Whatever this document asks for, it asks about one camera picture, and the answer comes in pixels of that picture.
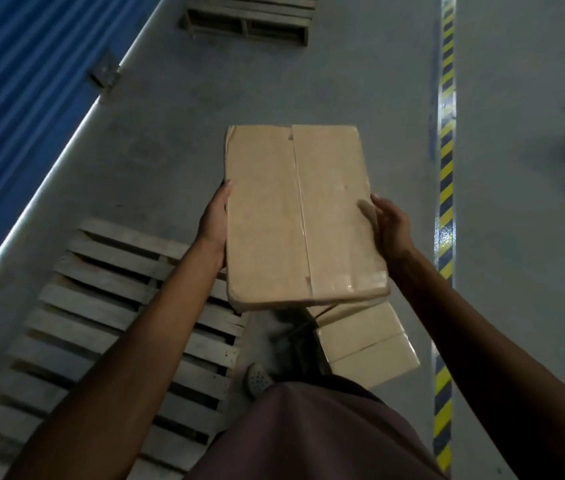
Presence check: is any person's right hand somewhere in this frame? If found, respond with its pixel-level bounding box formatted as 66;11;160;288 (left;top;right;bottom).
357;193;416;273

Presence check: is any person's left hand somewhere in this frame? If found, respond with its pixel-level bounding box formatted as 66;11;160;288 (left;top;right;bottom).
195;179;233;271

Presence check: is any plain cardboard box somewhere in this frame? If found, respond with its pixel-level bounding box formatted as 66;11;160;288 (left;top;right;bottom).
223;124;391;313

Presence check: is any cardboard box taped seam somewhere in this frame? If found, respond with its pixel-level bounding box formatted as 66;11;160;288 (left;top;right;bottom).
307;299;421;391

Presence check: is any wooden pallet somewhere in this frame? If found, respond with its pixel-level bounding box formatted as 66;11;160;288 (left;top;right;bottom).
178;0;321;47
0;217;251;480

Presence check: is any person's right forearm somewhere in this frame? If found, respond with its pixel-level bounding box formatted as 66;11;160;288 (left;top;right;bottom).
387;244;565;480

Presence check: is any person's left forearm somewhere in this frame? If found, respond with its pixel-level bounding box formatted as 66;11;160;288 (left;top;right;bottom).
5;237;229;480

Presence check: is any yellow black hazard tape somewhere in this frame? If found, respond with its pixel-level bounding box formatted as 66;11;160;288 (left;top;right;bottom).
431;0;459;475

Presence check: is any white perforated left shoe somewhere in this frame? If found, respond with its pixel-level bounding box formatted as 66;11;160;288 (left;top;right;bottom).
246;363;276;399

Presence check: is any brown shirt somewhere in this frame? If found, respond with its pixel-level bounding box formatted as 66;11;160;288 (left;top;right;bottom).
185;379;446;480

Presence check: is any blue roller shutter door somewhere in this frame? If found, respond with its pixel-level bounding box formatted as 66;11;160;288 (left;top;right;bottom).
0;0;166;301

